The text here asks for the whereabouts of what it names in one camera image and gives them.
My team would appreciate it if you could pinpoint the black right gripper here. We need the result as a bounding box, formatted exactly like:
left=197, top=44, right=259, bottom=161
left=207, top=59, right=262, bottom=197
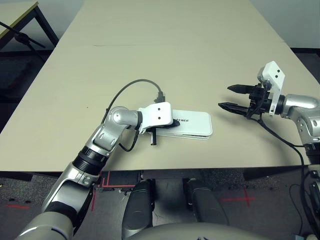
left=217, top=84, right=273, bottom=119

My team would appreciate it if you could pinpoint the grey robot leg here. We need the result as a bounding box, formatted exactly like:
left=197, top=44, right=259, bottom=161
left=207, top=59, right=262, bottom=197
left=123, top=178, right=156, bottom=238
left=183, top=177, right=230, bottom=226

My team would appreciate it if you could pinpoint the thick black left camera cable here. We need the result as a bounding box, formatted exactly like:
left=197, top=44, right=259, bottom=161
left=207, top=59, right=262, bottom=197
left=104, top=79, right=166, bottom=126

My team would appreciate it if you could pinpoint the black table underframe bracket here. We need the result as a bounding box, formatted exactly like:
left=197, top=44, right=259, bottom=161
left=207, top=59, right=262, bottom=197
left=139, top=169, right=203, bottom=181

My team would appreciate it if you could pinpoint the grey robot right leg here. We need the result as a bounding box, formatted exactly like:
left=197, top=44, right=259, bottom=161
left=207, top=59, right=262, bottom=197
left=183, top=177, right=230, bottom=226

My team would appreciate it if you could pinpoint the black tripod stand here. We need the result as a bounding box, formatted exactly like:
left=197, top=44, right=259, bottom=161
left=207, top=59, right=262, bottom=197
left=0, top=21, right=46, bottom=61

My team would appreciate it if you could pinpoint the beige side table black frame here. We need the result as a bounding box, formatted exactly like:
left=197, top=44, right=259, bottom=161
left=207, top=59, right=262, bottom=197
left=0, top=1, right=60, bottom=52

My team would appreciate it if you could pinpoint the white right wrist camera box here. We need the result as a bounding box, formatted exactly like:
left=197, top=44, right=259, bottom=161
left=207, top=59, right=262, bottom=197
left=257, top=60, right=286, bottom=117

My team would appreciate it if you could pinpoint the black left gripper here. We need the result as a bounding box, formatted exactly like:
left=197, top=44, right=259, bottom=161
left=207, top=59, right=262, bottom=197
left=146, top=117, right=181, bottom=146

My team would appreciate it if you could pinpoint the black table foot bar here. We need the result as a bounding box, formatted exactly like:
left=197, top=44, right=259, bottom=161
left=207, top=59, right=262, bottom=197
left=243, top=166, right=305, bottom=181

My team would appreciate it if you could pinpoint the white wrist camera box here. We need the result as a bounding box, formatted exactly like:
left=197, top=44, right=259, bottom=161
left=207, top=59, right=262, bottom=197
left=257, top=60, right=286, bottom=117
left=136, top=101, right=174, bottom=135

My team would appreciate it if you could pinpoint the silver robot torso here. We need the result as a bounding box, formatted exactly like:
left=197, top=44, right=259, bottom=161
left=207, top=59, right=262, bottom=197
left=127, top=221, right=273, bottom=240

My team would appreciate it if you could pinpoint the white plastic pencil case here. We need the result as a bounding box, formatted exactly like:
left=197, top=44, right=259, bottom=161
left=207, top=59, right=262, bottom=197
left=156, top=109, right=213, bottom=142

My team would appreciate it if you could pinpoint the grey robot left leg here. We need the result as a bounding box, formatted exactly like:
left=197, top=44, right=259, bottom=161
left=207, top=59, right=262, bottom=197
left=123, top=178, right=156, bottom=238

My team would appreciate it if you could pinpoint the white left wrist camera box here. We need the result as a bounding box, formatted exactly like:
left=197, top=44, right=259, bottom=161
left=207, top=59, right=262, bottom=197
left=136, top=101, right=174, bottom=135

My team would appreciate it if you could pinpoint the thin black left gripper cable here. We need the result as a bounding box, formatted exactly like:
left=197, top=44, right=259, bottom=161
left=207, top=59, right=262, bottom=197
left=119, top=129, right=141, bottom=153

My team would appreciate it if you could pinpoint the thin black floor cable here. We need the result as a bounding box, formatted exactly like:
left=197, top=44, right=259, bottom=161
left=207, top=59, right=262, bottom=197
left=289, top=184, right=310, bottom=226

